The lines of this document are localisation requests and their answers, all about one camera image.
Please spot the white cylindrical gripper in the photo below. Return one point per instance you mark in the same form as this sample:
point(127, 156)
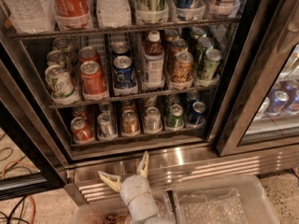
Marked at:
point(135, 187)

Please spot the orange soda can front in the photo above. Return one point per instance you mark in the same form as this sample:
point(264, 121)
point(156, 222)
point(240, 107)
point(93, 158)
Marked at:
point(129, 123)

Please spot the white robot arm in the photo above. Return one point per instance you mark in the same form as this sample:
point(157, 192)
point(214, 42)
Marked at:
point(157, 220)

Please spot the silver can bottom shelf front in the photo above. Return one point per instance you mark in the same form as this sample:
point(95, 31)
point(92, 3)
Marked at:
point(106, 127)

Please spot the white can bottom shelf front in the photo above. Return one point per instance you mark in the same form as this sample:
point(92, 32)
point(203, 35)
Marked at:
point(152, 120)

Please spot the red can bottom shelf front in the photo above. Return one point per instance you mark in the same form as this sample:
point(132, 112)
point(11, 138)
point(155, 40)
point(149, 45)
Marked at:
point(81, 130)

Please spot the red can shelf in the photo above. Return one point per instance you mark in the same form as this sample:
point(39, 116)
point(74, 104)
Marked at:
point(88, 54)
point(93, 81)
point(81, 130)

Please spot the orange can bottom shelf rear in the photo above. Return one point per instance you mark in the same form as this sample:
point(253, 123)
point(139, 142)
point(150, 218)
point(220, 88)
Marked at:
point(128, 105)

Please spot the green can bottom shelf front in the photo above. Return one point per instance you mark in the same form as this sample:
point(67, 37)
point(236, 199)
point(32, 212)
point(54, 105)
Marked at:
point(174, 119)

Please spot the blue can bottom shelf front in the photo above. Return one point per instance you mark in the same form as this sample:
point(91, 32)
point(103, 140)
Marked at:
point(196, 114)

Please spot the blue can shelf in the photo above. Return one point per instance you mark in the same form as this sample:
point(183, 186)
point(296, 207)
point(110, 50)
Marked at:
point(196, 114)
point(120, 49)

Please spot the blue pepsi can middle front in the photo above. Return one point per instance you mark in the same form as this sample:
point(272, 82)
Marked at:
point(124, 78)

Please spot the red can middle shelf front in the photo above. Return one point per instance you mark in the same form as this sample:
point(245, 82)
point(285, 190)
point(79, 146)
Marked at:
point(93, 81)

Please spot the green white can middle front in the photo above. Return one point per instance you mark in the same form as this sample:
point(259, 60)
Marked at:
point(63, 91)

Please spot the brown root beer can front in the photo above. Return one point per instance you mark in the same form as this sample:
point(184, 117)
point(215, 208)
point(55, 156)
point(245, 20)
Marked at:
point(180, 76)

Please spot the green can middle right front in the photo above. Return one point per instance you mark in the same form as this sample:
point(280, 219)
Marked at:
point(209, 65)

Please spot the red can middle shelf rear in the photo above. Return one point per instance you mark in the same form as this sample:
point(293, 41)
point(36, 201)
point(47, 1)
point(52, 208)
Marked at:
point(88, 54)

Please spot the blue can middle shelf rear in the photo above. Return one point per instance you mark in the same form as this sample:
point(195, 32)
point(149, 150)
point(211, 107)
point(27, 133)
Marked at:
point(120, 49)

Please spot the fridge glass door right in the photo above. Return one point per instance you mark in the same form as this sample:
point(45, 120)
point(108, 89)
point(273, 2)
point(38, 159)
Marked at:
point(242, 132)

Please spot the white label bottle top shelf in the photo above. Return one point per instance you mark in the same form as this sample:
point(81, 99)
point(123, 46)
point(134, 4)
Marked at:
point(113, 13)

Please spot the red cola bottle top shelf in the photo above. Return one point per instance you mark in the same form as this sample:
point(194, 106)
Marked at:
point(73, 14)

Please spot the left clear plastic bin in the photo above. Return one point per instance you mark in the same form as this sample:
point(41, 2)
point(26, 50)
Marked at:
point(114, 211)

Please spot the clear plastic bin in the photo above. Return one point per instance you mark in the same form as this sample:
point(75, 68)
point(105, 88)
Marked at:
point(114, 211)
point(232, 199)

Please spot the right clear plastic bin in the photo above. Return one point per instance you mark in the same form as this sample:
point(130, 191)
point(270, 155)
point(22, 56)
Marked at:
point(232, 199)

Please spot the brown tea bottle white label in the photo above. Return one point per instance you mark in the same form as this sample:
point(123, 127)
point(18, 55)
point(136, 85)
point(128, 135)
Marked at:
point(153, 61)

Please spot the clear water bottle top left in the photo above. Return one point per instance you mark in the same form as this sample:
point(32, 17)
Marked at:
point(32, 16)

